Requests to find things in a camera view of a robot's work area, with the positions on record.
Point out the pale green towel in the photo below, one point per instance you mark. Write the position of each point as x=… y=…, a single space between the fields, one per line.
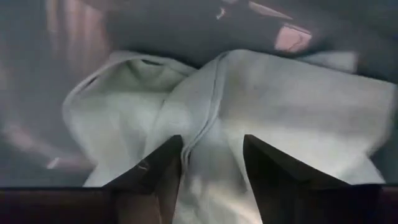
x=264 y=112

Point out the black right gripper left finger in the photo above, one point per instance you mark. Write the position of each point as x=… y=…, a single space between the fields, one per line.
x=149 y=180

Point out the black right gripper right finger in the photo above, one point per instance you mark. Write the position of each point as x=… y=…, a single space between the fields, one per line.
x=280 y=186

